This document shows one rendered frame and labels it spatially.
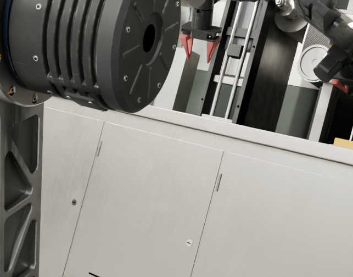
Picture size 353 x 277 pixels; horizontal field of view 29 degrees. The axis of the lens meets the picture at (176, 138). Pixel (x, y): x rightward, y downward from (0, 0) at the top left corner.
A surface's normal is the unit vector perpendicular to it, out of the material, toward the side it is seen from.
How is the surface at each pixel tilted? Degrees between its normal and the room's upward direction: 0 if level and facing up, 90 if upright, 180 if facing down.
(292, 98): 90
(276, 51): 90
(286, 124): 90
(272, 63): 90
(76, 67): 131
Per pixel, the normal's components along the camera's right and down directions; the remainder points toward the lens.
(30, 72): -0.39, 0.74
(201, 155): -0.55, -0.17
